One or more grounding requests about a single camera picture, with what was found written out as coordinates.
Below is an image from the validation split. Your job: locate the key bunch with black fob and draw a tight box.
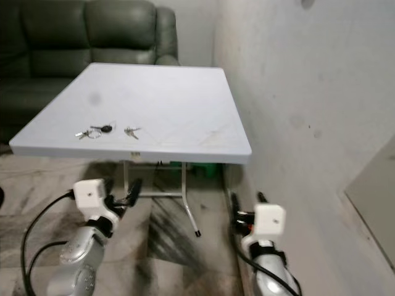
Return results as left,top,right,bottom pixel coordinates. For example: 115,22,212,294
75,123,115,141

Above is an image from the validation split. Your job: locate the green plastic crate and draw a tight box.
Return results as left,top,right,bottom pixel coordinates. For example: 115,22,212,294
182,162,226,179

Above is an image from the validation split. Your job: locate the white folding table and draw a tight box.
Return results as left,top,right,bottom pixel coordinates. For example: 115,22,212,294
9,62,252,239

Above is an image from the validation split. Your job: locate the beige flat board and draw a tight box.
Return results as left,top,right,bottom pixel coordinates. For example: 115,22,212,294
344,136,395,272

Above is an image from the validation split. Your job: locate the dark green leather sofa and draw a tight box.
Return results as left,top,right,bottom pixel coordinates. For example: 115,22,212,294
0,0,181,144

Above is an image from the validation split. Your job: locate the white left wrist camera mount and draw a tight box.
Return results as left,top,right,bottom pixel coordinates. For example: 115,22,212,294
73,179,121,232

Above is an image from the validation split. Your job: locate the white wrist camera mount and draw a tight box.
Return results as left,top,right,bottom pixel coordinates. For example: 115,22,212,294
73,179,121,232
241,203,286,250

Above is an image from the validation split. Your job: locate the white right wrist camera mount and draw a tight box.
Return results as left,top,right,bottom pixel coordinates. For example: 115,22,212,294
241,203,286,250

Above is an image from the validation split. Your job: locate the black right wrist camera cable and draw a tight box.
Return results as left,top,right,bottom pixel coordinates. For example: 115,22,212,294
235,229,301,296

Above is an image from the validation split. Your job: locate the short black left arm cable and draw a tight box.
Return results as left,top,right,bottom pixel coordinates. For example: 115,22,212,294
30,242,67,296

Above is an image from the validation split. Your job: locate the long black left arm cable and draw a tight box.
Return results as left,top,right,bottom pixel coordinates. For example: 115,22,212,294
22,191,76,296

